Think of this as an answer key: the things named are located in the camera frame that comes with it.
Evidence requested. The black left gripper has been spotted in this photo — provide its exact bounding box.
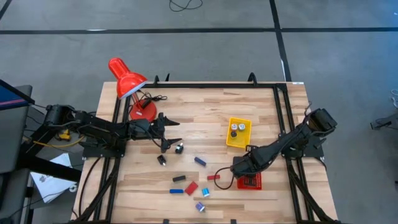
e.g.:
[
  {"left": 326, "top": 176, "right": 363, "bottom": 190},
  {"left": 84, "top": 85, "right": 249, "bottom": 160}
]
[{"left": 129, "top": 112, "right": 183, "bottom": 153}]

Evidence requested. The red plastic basket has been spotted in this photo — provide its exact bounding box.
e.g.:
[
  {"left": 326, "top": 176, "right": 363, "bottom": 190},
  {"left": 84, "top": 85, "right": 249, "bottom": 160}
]
[{"left": 236, "top": 172, "right": 262, "bottom": 190}]

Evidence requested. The yellow plastic basket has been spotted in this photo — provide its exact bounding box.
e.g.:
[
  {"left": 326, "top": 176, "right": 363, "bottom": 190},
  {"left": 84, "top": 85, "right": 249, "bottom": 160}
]
[{"left": 226, "top": 116, "right": 252, "bottom": 149}]

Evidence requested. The wide red flash drive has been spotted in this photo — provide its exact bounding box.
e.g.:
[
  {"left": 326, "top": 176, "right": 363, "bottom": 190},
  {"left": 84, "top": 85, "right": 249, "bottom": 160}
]
[{"left": 184, "top": 181, "right": 199, "bottom": 196}]

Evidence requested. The red desk lamp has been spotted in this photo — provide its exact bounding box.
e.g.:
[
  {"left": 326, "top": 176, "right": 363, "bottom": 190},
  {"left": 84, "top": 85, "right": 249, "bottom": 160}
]
[{"left": 108, "top": 57, "right": 159, "bottom": 125}]

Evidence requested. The black beam stand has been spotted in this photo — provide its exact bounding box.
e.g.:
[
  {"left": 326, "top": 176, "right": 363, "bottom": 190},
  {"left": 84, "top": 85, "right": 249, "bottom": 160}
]
[{"left": 17, "top": 119, "right": 82, "bottom": 183}]

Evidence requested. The white paper sheet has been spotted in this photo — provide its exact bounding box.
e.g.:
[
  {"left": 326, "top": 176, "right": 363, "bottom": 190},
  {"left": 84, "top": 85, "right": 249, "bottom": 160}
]
[{"left": 30, "top": 152, "right": 77, "bottom": 203}]

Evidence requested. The grey cabinet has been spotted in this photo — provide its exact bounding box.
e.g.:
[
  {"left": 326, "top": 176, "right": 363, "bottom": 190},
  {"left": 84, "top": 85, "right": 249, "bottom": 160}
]
[{"left": 0, "top": 84, "right": 34, "bottom": 224}]

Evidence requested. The monitor with blue screen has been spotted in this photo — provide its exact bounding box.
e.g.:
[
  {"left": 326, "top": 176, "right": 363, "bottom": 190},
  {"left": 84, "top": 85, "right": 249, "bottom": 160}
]
[{"left": 0, "top": 79, "right": 35, "bottom": 111}]

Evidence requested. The black lamp cable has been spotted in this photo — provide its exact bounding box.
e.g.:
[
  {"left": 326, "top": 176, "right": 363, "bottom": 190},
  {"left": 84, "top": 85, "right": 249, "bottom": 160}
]
[{"left": 138, "top": 90, "right": 168, "bottom": 110}]

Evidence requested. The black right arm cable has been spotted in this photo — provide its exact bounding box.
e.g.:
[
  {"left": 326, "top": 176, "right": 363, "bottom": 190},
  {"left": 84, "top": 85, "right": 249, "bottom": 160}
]
[{"left": 213, "top": 166, "right": 236, "bottom": 191}]

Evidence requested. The thick black power cable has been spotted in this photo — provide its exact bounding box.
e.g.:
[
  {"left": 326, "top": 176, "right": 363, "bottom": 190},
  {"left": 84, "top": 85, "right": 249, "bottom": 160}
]
[{"left": 77, "top": 157, "right": 103, "bottom": 218}]

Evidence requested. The yellow cable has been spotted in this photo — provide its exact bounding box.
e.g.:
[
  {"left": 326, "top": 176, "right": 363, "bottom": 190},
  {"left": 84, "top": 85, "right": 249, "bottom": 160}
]
[{"left": 32, "top": 135, "right": 85, "bottom": 149}]

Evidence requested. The black looped floor cable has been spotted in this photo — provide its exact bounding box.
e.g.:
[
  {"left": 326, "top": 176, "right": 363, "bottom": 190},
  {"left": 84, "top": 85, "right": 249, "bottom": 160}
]
[{"left": 169, "top": 0, "right": 204, "bottom": 12}]

